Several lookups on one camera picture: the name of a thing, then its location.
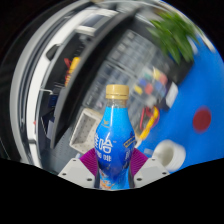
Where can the black box with white label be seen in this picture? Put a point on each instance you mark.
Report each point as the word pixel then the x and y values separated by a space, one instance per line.
pixel 171 95

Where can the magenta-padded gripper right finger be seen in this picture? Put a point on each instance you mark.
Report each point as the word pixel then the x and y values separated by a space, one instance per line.
pixel 152 170

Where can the clear box with coloured parts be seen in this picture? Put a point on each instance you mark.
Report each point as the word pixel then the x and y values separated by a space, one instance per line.
pixel 150 86

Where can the yellow multimeter with red leads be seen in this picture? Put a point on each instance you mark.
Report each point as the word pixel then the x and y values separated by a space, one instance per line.
pixel 151 123

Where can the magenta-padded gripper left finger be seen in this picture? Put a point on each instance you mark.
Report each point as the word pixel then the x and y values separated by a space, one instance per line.
pixel 73 170

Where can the blue drink bottle yellow cap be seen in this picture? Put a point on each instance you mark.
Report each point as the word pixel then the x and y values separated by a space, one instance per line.
pixel 115 133

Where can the green potted plant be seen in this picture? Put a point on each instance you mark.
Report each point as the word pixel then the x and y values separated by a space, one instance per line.
pixel 175 35

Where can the black overhead workbench shelf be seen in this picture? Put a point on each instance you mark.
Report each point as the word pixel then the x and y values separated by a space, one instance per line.
pixel 83 83

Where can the flat round red coaster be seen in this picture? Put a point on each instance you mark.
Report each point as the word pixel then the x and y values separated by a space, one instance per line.
pixel 202 120

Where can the flat black case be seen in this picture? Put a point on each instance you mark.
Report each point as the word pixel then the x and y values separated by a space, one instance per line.
pixel 178 71

